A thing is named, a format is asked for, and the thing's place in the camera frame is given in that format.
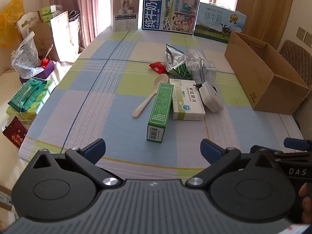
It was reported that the person's right hand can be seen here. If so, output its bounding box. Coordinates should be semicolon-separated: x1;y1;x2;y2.
299;183;312;224

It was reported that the purple box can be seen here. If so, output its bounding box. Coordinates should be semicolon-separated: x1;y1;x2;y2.
19;60;54;84

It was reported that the red gift box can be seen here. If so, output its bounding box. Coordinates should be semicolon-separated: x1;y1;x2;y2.
2;116;29;150

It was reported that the green medicine box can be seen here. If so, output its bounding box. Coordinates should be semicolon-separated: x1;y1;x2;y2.
146;83;174;142

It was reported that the green striped snack packet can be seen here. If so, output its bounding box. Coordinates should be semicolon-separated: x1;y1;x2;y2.
168;63;189;80

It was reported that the yellow plastic bag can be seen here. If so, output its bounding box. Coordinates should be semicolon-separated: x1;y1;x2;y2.
0;0;25;49

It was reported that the silver foil tea bag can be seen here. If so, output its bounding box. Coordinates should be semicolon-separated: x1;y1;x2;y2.
165;44;187;72

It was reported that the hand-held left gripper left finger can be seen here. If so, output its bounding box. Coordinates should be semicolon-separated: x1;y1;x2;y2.
31;138;123;189

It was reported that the white blue medicine box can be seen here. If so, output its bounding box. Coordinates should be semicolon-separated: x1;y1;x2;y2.
170;78;206;121

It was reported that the clear plastic packaging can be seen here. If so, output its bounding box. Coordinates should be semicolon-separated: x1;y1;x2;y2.
186;54;217;86

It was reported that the red snack packet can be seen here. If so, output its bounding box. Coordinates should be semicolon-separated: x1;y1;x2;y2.
148;61;167;74

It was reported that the brown cardboard box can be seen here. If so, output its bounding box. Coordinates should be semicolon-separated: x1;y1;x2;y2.
224;31;312;115

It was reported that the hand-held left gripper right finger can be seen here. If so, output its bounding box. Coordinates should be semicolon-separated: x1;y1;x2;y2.
185;139;278;189

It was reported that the brown quilted chair cushion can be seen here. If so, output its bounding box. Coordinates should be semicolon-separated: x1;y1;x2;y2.
278;39;312;91

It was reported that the clear printed plastic bag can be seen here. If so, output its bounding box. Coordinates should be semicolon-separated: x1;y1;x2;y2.
11;31;41;79

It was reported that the wooden panel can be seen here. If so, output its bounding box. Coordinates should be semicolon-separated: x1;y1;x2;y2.
235;0;296;51

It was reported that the translucent white plastic case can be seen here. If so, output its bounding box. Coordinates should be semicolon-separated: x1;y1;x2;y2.
199;81;224;113

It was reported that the light blue cow milk box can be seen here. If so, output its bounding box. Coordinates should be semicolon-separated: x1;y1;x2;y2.
194;2;247;45

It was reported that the white product picture box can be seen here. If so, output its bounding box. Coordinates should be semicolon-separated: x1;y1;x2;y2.
110;0;140;32

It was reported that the white paper bag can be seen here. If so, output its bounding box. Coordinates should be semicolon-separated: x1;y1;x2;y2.
50;11;80;62

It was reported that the checked cloth desktop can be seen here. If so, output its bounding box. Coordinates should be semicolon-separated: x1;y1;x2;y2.
18;26;304;179

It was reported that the pile of green tea packets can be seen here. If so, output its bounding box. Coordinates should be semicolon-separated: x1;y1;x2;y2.
7;77;53;120

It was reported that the stack of green tissue packs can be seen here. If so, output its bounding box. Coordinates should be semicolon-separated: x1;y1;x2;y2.
40;5;58;23

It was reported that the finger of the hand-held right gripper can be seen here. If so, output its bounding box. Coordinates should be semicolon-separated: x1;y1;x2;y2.
283;138;312;152
251;145;312;162

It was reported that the beige plastic spoon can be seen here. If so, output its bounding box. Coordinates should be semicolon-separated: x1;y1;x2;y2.
132;74;169;119

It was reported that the dark blue milk carton box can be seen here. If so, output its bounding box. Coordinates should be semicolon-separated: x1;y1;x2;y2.
142;0;200;33

